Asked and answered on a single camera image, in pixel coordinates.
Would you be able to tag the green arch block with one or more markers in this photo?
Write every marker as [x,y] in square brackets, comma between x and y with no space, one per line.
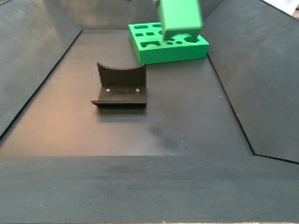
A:
[181,18]

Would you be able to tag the black curved fixture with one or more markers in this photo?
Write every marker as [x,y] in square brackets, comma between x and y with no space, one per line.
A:
[122,86]

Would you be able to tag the green shape sorter board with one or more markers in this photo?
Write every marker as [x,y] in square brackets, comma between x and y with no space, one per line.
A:
[156,50]

